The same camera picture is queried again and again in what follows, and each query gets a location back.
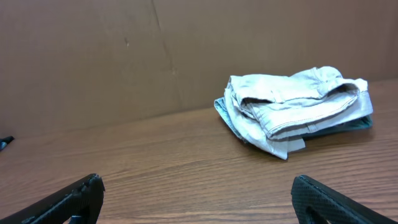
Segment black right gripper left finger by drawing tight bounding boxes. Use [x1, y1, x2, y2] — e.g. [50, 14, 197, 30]
[1, 174, 105, 224]

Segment beige folded pants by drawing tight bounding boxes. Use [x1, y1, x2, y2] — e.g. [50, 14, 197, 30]
[222, 66, 373, 159]

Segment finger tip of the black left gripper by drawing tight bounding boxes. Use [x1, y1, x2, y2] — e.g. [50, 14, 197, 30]
[0, 136, 15, 151]

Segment light blue folded garment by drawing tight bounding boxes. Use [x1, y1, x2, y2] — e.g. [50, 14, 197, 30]
[214, 97, 373, 142]

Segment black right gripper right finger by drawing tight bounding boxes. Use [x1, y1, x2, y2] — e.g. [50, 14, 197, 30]
[291, 175, 397, 224]

